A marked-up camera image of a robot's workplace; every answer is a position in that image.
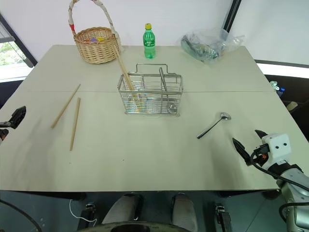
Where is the grey rounded robot foot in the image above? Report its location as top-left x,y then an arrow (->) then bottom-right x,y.
102,194 -> 143,225
171,192 -> 199,232

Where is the black floor cable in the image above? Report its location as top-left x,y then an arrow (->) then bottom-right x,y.
0,199 -> 42,232

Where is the black window frame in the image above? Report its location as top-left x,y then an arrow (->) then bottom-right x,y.
0,12 -> 38,68

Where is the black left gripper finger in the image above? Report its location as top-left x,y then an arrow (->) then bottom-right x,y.
9,105 -> 27,130

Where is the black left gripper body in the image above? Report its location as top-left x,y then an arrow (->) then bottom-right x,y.
0,121 -> 11,141

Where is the green soda bottle yellow cap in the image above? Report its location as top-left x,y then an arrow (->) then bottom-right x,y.
143,23 -> 156,59

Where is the black vertical post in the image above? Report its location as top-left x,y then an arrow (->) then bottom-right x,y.
220,0 -> 242,32

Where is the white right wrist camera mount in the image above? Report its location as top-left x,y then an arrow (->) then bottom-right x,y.
260,133 -> 292,172

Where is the wooden chopstick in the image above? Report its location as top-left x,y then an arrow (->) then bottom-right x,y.
51,84 -> 82,129
113,43 -> 135,90
111,43 -> 132,91
70,97 -> 81,151

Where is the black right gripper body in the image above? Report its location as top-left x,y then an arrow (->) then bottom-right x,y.
250,143 -> 271,166

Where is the wicker basket with handle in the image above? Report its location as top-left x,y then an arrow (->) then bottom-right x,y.
67,0 -> 124,65

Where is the thin white cable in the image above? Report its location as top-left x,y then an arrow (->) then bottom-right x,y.
69,199 -> 98,224

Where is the dark rounded robot waist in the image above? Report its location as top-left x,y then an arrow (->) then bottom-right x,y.
83,221 -> 194,232

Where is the metal spoon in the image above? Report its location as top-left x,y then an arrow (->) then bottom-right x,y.
197,112 -> 232,140
158,67 -> 179,113

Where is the metal wire cutlery caddy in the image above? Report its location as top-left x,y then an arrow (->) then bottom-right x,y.
117,63 -> 185,117

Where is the clear plastic bag with contents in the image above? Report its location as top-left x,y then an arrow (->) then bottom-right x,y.
180,28 -> 246,65

